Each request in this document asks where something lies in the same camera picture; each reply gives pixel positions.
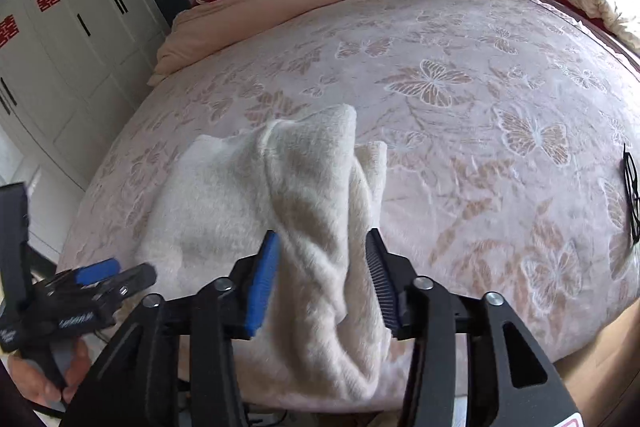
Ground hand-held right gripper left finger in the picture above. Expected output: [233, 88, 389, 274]
[60, 229, 282, 427]

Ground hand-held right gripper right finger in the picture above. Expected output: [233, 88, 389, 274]
[365, 228, 583, 427]

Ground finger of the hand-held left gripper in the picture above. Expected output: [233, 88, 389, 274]
[99, 262, 158, 309]
[45, 258, 122, 295]

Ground cream sweater with black hearts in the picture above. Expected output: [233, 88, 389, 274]
[135, 103, 397, 402]

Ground person's left hand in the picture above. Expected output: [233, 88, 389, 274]
[9, 341, 89, 414]

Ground bed with butterfly bedspread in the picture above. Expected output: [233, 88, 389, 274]
[55, 0, 640, 413]

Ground white wardrobe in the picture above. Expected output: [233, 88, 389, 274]
[0, 0, 171, 192]

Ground black eyeglasses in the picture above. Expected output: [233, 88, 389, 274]
[620, 142, 640, 244]

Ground cream blanket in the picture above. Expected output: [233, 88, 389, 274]
[567, 0, 640, 54]

